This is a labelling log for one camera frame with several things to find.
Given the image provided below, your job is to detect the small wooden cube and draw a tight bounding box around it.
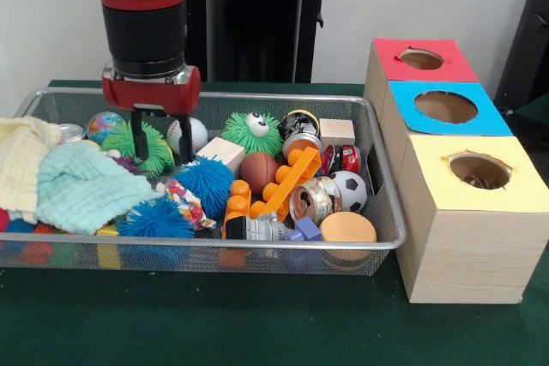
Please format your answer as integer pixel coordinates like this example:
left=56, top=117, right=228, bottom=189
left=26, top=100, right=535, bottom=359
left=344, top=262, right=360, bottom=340
left=319, top=119, right=356, bottom=148

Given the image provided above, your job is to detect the white toy baseball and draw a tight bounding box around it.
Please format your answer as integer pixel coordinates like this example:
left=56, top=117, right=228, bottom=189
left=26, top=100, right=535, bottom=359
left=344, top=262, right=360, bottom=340
left=166, top=117, right=209, bottom=155

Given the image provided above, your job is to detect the black chair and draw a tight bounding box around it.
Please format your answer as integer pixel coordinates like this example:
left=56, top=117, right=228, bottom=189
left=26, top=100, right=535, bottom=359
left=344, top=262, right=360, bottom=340
left=496, top=0, right=549, bottom=118

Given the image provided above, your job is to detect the cream yellow cloth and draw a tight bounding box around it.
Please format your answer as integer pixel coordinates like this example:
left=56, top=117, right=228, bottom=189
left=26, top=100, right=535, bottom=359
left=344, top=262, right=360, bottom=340
left=0, top=117, right=63, bottom=213

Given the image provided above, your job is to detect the large light green spiky ball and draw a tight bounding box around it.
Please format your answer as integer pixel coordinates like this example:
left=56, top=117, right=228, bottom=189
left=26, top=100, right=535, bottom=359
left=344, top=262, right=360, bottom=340
left=101, top=120, right=175, bottom=180

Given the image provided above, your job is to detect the orange plastic toy brick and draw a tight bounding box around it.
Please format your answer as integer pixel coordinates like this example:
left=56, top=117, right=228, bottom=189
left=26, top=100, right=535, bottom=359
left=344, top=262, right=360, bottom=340
left=221, top=147, right=323, bottom=238

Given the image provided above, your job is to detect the peach orange ball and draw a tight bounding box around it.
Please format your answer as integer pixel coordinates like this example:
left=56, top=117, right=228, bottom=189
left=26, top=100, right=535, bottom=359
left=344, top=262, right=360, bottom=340
left=319, top=212, right=378, bottom=245

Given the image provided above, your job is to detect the wooden box with three holes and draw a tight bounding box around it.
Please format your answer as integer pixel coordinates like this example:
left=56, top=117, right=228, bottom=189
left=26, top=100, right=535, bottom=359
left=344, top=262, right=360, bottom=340
left=364, top=38, right=549, bottom=305

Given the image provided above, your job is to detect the multicolour cartoon print cloth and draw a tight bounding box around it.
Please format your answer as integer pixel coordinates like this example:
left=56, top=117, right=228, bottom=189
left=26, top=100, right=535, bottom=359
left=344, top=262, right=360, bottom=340
left=463, top=174, right=507, bottom=190

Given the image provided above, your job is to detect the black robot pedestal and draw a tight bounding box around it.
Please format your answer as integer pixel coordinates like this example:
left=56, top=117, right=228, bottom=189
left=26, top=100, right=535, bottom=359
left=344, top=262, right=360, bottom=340
left=184, top=0, right=346, bottom=84

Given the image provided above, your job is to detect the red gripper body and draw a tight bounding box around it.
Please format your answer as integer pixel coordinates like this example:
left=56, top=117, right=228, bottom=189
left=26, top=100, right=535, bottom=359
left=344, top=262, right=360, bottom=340
left=102, top=66, right=202, bottom=117

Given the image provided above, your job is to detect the mint green cloth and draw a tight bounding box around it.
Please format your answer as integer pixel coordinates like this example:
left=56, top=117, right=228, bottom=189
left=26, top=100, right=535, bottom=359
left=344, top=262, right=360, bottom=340
left=36, top=141, right=157, bottom=236

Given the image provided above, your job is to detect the silver drinks can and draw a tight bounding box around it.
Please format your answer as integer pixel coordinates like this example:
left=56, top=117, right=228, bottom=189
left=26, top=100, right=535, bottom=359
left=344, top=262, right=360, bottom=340
left=289, top=179, right=335, bottom=226

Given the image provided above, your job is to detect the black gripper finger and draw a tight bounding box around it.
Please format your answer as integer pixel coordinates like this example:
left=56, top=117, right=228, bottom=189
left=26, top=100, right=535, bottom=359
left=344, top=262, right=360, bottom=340
left=177, top=113, right=195, bottom=165
left=130, top=109, right=149, bottom=162

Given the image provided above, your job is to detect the shallow clear mesh bin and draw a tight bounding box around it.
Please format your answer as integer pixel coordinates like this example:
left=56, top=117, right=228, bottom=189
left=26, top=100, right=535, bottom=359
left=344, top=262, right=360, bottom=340
left=0, top=86, right=409, bottom=277

